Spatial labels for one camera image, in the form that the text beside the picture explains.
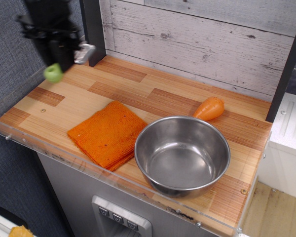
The clear acrylic guard rail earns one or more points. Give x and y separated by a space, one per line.
88 163

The yellow object bottom left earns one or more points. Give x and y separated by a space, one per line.
20 231

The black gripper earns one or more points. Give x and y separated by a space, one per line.
49 20

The dark vertical post right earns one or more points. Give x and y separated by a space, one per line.
282 84

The stainless steel bowl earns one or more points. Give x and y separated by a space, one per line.
182 156

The dark vertical post left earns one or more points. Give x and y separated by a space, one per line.
93 29

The green handled grey spatula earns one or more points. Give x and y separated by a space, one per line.
54 74

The orange folded towel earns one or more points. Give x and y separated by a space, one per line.
108 137

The silver dispenser button panel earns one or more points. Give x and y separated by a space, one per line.
115 221

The dark vertical post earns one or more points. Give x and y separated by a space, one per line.
93 29
282 84

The orange toy carrot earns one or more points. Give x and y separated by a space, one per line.
211 108

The grey toy fridge cabinet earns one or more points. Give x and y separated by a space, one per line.
88 205

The white toy sink counter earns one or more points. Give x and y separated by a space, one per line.
277 167

